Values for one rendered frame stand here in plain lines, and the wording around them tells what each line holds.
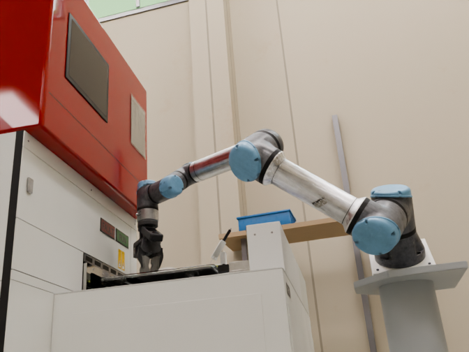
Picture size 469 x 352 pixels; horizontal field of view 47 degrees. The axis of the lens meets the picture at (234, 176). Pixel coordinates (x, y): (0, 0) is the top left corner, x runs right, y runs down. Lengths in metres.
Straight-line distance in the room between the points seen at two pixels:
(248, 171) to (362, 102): 2.73
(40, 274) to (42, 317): 0.11
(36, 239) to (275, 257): 0.63
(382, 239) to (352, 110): 2.77
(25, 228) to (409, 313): 1.06
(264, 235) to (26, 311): 0.63
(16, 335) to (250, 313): 0.56
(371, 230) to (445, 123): 2.71
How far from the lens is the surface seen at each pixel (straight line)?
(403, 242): 1.65
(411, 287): 1.64
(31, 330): 1.46
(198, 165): 1.87
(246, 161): 1.55
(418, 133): 4.09
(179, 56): 4.83
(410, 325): 1.63
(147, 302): 1.44
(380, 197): 1.60
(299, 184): 1.53
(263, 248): 1.45
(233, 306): 1.37
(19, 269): 1.42
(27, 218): 1.48
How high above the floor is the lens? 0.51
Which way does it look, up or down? 23 degrees up
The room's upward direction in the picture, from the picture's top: 4 degrees counter-clockwise
